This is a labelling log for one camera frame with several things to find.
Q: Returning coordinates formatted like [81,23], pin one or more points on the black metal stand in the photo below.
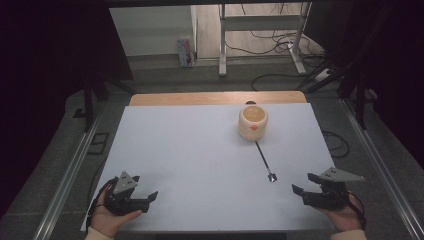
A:
[88,103]
[360,100]

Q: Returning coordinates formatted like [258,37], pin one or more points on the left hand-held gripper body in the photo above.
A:
[121,201]

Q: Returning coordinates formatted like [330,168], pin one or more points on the white power strip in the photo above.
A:
[324,75]

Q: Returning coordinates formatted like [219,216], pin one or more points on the black rectangular floor frame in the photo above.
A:
[99,143]

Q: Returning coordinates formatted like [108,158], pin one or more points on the white panel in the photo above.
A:
[150,30]

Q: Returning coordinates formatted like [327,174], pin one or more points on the black curtain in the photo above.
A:
[50,83]
[400,66]

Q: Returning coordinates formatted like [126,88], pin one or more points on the white metal desk frame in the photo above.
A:
[263,22]

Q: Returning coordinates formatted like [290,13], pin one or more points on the white table cover sheet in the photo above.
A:
[186,156]

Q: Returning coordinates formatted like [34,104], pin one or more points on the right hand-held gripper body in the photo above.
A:
[330,196]

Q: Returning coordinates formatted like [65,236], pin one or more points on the person's left hand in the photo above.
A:
[105,220]

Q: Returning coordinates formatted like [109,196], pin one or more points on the person's right hand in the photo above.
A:
[346,220]

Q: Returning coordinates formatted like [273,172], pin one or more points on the cream cup with orange mark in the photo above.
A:
[252,128]

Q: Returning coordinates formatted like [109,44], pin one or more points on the aluminium rail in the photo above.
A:
[68,176]
[383,173]

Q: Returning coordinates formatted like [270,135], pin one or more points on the colourful printed packet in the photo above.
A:
[186,53]

